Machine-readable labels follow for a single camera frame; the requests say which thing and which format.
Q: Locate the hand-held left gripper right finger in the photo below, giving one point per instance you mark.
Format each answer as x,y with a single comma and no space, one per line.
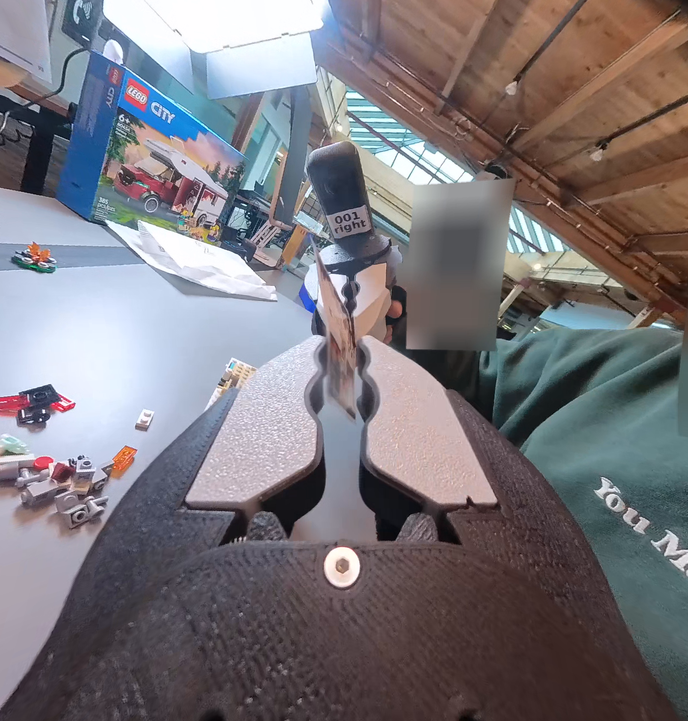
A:
422,439

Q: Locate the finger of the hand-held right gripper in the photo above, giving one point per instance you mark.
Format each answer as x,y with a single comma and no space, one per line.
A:
339,296
375,301

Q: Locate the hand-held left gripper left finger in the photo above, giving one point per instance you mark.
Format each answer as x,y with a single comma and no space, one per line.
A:
259,439

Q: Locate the printed sticker sheet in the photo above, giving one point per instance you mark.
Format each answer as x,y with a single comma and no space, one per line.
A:
339,360

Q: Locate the red and tan brick truck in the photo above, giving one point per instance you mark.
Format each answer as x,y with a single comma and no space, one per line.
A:
236,372

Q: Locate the grey desk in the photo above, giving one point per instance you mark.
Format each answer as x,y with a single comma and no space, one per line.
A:
124,349

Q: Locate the person's right hand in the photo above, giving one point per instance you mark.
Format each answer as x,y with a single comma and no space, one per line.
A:
395,315

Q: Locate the small white plate brick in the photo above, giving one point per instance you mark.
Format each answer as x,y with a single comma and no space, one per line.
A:
145,419

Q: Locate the orange transparent flat brick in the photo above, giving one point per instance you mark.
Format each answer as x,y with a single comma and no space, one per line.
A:
124,457

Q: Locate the white paper bag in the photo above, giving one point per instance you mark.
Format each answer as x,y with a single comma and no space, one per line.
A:
197,265

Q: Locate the green sweatshirt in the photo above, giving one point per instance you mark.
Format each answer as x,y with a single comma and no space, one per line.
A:
575,450

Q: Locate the white light panel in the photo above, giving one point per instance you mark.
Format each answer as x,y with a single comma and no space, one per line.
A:
220,34

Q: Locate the pile of small loose bricks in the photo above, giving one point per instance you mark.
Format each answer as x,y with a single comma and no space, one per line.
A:
50,479

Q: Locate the red and black brick assembly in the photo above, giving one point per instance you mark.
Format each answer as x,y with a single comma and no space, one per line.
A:
36,397

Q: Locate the black clip brick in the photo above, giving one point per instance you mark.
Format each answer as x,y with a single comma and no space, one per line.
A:
32,418

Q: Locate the blue toy box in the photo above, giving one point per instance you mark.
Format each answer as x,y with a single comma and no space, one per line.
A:
90,141

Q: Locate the brick campfire model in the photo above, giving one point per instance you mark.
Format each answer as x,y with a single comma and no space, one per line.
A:
35,260

